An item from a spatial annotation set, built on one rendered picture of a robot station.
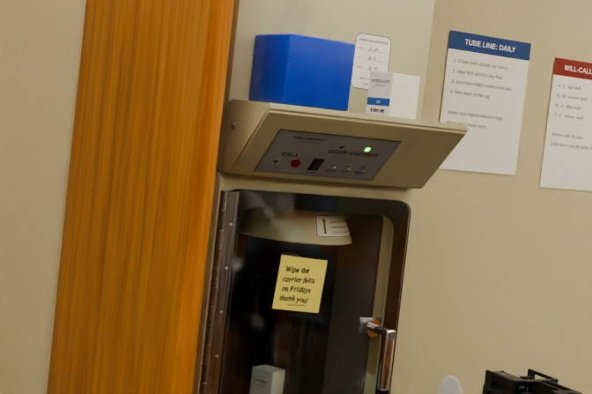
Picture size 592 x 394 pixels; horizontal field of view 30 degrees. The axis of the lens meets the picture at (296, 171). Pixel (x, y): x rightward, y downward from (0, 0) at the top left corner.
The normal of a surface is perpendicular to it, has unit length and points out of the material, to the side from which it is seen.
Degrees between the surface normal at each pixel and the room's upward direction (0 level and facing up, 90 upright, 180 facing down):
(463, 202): 90
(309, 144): 135
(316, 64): 90
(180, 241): 90
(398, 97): 90
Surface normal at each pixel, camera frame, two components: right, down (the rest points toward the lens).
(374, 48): 0.49, 0.10
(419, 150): 0.27, 0.77
